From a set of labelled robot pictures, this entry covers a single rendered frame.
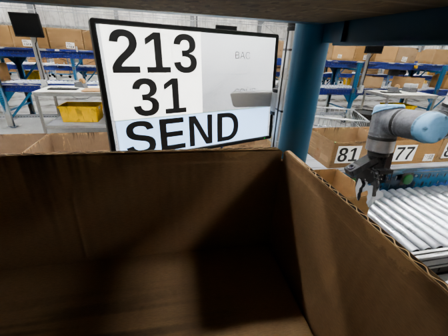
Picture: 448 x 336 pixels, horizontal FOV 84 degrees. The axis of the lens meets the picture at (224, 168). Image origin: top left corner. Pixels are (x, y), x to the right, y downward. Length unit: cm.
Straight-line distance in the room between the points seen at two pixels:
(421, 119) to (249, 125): 50
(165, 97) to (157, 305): 51
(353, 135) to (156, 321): 192
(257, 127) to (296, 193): 62
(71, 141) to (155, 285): 149
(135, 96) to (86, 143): 106
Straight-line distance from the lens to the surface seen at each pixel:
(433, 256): 145
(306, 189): 17
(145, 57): 62
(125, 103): 61
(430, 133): 94
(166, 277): 21
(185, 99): 65
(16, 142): 177
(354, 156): 170
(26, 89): 604
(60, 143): 169
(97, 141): 163
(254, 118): 78
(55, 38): 607
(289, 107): 22
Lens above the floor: 151
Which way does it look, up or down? 25 degrees down
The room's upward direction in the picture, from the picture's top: 3 degrees clockwise
